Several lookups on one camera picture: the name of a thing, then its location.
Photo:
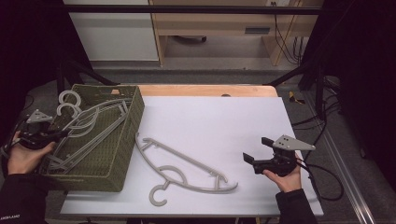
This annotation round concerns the light wooden desk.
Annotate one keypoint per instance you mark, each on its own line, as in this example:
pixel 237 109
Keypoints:
pixel 211 21

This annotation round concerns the black horizontal frame bar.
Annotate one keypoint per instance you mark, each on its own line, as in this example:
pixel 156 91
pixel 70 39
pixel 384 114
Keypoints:
pixel 186 9

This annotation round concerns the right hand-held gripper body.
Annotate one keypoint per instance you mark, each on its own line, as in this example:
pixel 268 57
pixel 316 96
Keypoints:
pixel 291 143

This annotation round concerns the person's right hand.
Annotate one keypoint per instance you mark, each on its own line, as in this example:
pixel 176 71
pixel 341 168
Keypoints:
pixel 288 182

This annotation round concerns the yellow and black tool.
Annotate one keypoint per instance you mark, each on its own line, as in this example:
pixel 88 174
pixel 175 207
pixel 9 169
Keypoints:
pixel 294 99

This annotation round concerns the black frame strut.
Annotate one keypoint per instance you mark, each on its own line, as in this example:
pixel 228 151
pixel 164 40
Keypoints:
pixel 60 77
pixel 319 90

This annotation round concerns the white cabinet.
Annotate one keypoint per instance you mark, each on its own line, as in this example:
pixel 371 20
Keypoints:
pixel 115 34

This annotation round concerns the white table sheet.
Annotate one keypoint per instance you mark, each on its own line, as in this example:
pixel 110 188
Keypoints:
pixel 218 124

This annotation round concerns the green woven basket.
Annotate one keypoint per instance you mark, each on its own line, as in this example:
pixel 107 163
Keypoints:
pixel 106 149

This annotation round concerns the person's left hand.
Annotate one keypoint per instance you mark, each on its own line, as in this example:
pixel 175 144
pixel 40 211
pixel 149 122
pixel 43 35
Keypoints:
pixel 25 160

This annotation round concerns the aluminium rail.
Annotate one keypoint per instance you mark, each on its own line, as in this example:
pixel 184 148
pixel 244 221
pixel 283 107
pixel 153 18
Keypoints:
pixel 351 186

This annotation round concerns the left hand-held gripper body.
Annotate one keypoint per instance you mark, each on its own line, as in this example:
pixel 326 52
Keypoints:
pixel 38 116

